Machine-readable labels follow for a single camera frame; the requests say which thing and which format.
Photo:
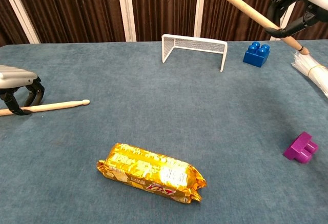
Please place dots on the blue building block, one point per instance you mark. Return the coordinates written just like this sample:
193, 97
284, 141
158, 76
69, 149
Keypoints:
253, 57

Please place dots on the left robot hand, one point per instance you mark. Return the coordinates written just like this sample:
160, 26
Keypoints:
15, 78

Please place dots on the wooden drumstick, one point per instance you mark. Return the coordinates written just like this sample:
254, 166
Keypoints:
59, 105
243, 4

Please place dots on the teal table mat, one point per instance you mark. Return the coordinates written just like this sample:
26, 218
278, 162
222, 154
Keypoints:
153, 121

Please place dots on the purple building block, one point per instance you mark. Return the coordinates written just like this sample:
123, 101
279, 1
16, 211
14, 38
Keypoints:
299, 147

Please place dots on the gold foil snack packet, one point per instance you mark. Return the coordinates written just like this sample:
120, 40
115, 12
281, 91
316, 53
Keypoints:
148, 170

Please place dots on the clear plastic straw bundle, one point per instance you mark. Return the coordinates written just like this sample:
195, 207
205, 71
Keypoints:
315, 72

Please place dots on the brown pleated curtain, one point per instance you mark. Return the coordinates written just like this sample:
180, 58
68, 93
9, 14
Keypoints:
77, 8

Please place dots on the white mesh goal rack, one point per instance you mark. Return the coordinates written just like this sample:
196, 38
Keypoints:
194, 45

